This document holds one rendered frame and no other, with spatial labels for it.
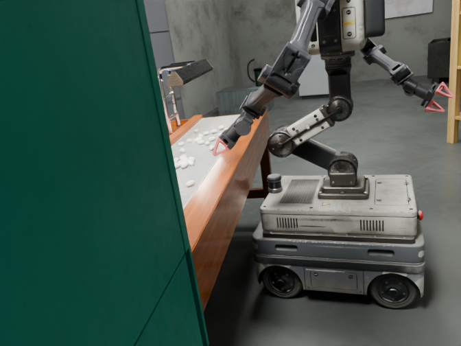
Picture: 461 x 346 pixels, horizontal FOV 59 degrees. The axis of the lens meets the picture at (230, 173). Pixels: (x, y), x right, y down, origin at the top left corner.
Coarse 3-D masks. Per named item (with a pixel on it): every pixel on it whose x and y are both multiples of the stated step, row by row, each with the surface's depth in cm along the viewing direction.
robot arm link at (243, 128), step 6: (246, 96) 152; (240, 108) 152; (264, 108) 152; (246, 114) 148; (252, 114) 153; (240, 120) 146; (246, 120) 145; (252, 120) 146; (240, 126) 146; (246, 126) 146; (240, 132) 147; (246, 132) 147
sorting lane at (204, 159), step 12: (204, 120) 259; (216, 120) 254; (228, 120) 249; (192, 132) 231; (192, 144) 207; (204, 144) 203; (192, 156) 187; (204, 156) 184; (216, 156) 182; (180, 168) 172; (192, 168) 170; (204, 168) 167; (180, 180) 158; (180, 192) 145; (192, 192) 144
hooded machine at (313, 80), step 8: (312, 56) 651; (312, 64) 655; (320, 64) 651; (304, 72) 665; (312, 72) 660; (320, 72) 655; (304, 80) 670; (312, 80) 665; (320, 80) 660; (304, 88) 674; (312, 88) 669; (320, 88) 664; (328, 88) 660; (304, 96) 682; (312, 96) 677; (320, 96) 672; (328, 96) 668
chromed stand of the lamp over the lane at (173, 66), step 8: (176, 64) 227; (184, 64) 212; (160, 72) 215; (168, 72) 230; (160, 80) 217; (160, 88) 218; (168, 96) 225; (176, 104) 236; (168, 112) 223; (176, 112) 237; (168, 120) 224; (176, 120) 239; (168, 128) 225
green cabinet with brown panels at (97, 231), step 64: (0, 0) 39; (64, 0) 49; (128, 0) 66; (0, 64) 38; (64, 64) 48; (128, 64) 64; (0, 128) 38; (64, 128) 47; (128, 128) 63; (0, 192) 37; (64, 192) 47; (128, 192) 62; (0, 256) 37; (64, 256) 46; (128, 256) 60; (0, 320) 37; (64, 320) 45; (128, 320) 59
